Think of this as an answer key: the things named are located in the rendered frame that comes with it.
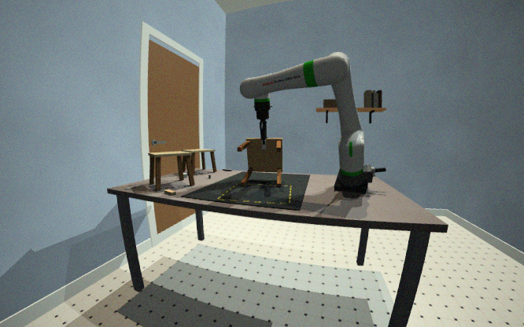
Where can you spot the small wooden stool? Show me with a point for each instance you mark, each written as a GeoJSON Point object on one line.
{"type": "Point", "coordinates": [263, 160]}

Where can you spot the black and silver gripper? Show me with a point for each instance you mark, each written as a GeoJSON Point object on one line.
{"type": "Point", "coordinates": [263, 129]}

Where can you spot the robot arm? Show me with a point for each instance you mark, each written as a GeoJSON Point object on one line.
{"type": "Point", "coordinates": [333, 70]}

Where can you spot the dark grey mat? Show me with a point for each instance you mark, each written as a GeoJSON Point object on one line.
{"type": "Point", "coordinates": [261, 191]}

